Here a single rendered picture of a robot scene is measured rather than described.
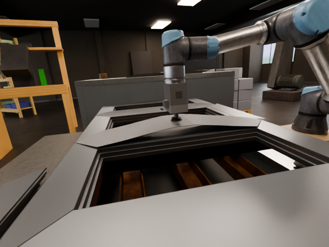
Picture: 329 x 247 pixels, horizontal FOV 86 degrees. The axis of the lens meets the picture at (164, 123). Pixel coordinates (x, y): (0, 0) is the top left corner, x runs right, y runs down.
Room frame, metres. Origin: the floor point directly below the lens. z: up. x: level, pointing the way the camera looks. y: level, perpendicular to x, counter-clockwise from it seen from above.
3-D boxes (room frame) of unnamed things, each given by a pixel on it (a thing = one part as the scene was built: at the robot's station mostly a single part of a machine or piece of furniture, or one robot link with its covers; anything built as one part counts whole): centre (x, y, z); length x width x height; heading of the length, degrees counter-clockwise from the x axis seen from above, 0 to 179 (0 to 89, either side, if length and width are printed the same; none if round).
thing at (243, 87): (4.20, -1.40, 0.54); 1.09 x 0.73 x 1.08; 103
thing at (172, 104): (0.65, -0.03, 0.99); 0.10 x 0.09 x 0.16; 104
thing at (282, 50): (5.91, -4.07, 1.00); 1.15 x 1.14 x 1.99; 22
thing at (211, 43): (0.68, -0.14, 1.15); 0.11 x 0.11 x 0.08; 8
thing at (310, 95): (0.88, -0.77, 0.90); 0.13 x 0.12 x 0.14; 8
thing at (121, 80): (1.76, 0.06, 1.03); 1.30 x 0.60 x 0.04; 101
